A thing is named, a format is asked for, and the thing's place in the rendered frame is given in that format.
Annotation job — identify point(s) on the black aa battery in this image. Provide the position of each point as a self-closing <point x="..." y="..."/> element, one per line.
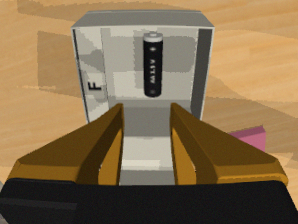
<point x="152" y="63"/>

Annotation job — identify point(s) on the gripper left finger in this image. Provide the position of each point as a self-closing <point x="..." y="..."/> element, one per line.
<point x="78" y="155"/>

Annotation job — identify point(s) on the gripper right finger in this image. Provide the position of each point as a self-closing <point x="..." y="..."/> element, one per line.
<point x="218" y="157"/>

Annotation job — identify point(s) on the grey open bin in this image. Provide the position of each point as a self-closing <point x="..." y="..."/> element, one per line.
<point x="117" y="77"/>

